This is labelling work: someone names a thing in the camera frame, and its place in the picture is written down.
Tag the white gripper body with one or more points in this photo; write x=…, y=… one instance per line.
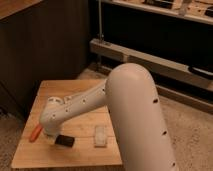
x=51, y=134

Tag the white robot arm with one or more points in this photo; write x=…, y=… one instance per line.
x=130, y=95

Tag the orange carrot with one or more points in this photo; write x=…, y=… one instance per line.
x=35, y=133

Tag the black eraser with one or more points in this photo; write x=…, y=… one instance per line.
x=65, y=140

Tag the wooden cabinet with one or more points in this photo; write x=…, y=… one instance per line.
x=48, y=41

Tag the metal shelf rack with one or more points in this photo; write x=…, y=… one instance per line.
x=177, y=50

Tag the white sponge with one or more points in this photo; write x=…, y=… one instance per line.
x=100, y=136

